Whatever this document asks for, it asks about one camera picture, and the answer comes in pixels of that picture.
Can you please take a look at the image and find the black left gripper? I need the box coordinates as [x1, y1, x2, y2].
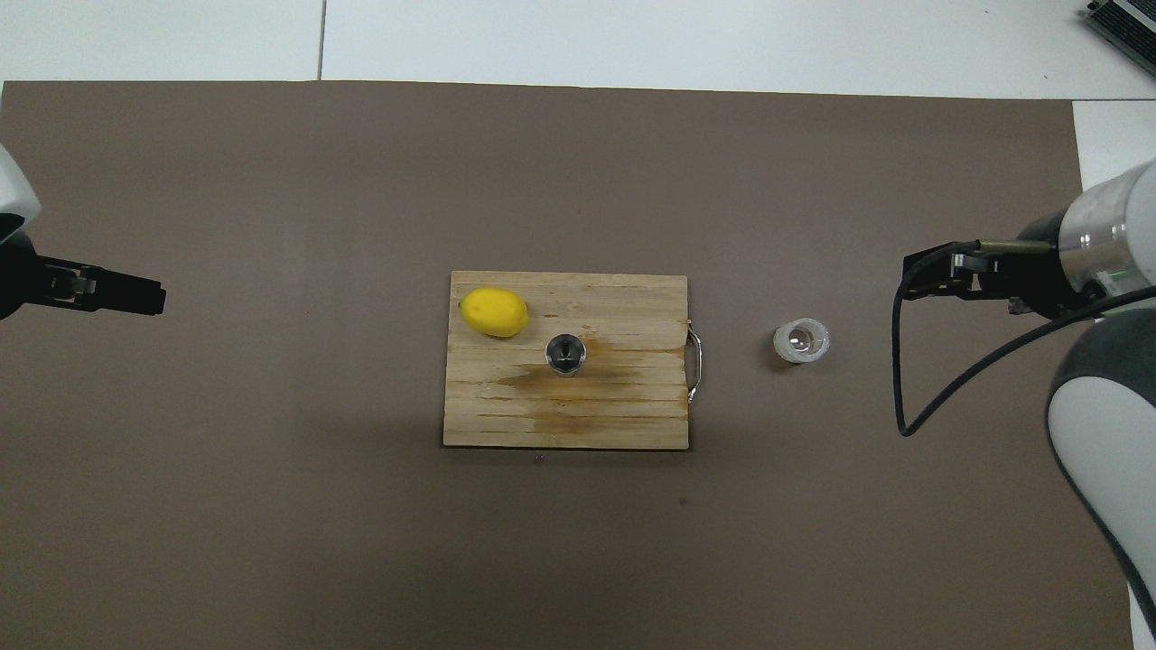
[0, 230, 167, 321]

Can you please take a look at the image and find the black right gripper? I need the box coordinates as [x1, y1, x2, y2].
[905, 209, 1085, 322]

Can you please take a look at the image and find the small clear glass cup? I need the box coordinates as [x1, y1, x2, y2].
[772, 317, 832, 365]

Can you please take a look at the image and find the steel double jigger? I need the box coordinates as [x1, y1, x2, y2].
[545, 333, 588, 376]

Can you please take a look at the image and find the brown table mat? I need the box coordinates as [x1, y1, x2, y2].
[0, 79, 1134, 650]

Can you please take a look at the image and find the grey ribbed metal device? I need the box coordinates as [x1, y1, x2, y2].
[1084, 0, 1156, 66]

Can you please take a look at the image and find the wooden cutting board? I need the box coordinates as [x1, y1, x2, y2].
[443, 271, 704, 451]

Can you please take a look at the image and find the yellow lemon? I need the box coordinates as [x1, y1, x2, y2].
[459, 287, 530, 339]

